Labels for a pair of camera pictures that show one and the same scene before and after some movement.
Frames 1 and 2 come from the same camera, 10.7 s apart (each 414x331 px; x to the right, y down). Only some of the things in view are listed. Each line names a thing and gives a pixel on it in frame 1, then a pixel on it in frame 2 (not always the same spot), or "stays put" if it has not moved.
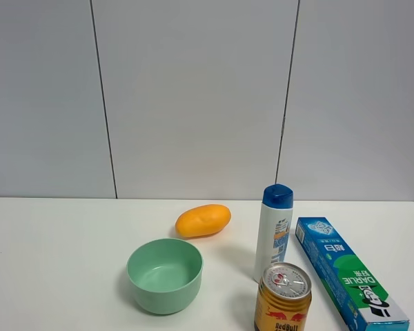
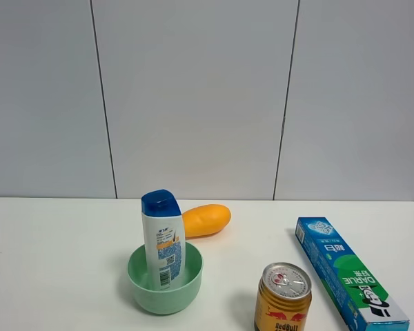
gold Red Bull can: (284, 298) stays put
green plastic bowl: (165, 275) stays put
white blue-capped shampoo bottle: (274, 225) -> (164, 227)
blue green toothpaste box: (361, 301) stays put
